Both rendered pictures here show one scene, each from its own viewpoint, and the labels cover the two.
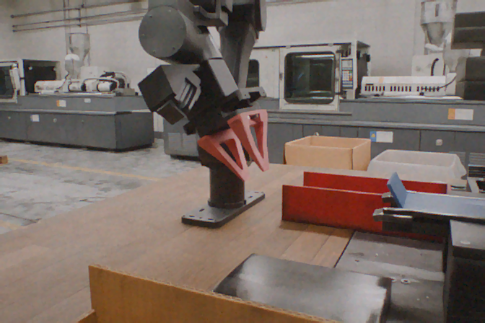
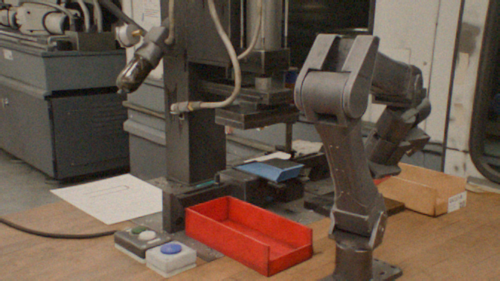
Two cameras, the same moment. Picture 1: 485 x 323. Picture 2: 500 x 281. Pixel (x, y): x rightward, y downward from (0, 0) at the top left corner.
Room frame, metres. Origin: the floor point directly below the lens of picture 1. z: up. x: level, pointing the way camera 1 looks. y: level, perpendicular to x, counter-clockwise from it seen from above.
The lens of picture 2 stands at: (1.63, 0.24, 1.39)
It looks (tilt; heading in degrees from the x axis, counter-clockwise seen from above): 14 degrees down; 203
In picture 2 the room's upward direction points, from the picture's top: straight up
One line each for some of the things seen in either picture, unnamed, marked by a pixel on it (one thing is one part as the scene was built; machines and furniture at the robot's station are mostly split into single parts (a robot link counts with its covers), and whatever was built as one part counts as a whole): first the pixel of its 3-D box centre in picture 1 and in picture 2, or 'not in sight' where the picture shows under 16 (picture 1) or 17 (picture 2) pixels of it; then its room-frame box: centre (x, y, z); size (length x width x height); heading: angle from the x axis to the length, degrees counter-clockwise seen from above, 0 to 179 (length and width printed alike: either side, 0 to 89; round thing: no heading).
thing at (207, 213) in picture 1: (226, 187); (353, 262); (0.70, 0.04, 0.94); 0.20 x 0.07 x 0.08; 156
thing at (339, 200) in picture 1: (366, 201); (245, 231); (0.64, -0.19, 0.93); 0.25 x 0.12 x 0.06; 66
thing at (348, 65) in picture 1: (349, 73); not in sight; (4.89, -1.16, 1.27); 0.23 x 0.18 x 0.38; 152
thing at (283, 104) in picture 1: (309, 78); not in sight; (5.12, -0.72, 1.21); 0.86 x 0.10 x 0.79; 62
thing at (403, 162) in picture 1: (416, 192); not in sight; (2.71, -1.14, 0.40); 0.69 x 0.60 x 0.50; 151
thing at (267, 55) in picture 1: (260, 78); not in sight; (6.01, -0.13, 1.24); 2.95 x 0.98 x 0.90; 62
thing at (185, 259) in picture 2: not in sight; (171, 265); (0.77, -0.28, 0.90); 0.07 x 0.07 x 0.06; 66
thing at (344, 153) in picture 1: (325, 179); not in sight; (2.95, -0.56, 0.43); 0.59 x 0.54 x 0.58; 152
